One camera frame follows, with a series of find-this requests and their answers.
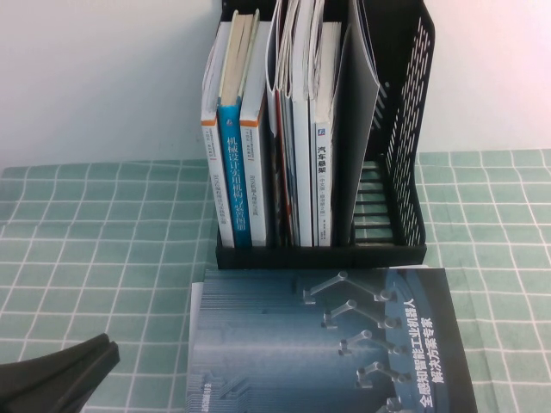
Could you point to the red spine magazine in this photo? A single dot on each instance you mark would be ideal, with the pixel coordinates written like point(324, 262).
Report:
point(286, 172)

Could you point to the white curled cover magazine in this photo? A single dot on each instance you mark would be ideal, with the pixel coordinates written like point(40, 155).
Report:
point(272, 51)

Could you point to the blue spine mechanical design book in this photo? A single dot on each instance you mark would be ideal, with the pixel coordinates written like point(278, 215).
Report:
point(234, 172)

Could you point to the green checked tablecloth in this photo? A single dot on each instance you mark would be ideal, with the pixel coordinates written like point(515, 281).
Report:
point(107, 258)

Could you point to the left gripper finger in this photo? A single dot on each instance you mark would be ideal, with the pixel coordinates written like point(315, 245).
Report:
point(64, 391)
point(64, 359)

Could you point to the dark grey brochure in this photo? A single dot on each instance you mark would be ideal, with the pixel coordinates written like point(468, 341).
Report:
point(355, 129)

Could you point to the white spine magazine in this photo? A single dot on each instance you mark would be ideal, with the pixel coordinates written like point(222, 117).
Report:
point(303, 172)

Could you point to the white automotive suspension book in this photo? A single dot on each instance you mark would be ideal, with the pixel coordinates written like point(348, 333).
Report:
point(325, 172)

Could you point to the black mesh plastic book holder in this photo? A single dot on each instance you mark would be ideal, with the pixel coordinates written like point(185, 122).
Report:
point(323, 258)

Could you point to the blue cover robot brochure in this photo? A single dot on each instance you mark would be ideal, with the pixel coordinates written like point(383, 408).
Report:
point(280, 344)

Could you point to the white book with orange band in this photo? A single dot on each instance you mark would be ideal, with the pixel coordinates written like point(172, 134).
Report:
point(254, 180)
point(212, 142)

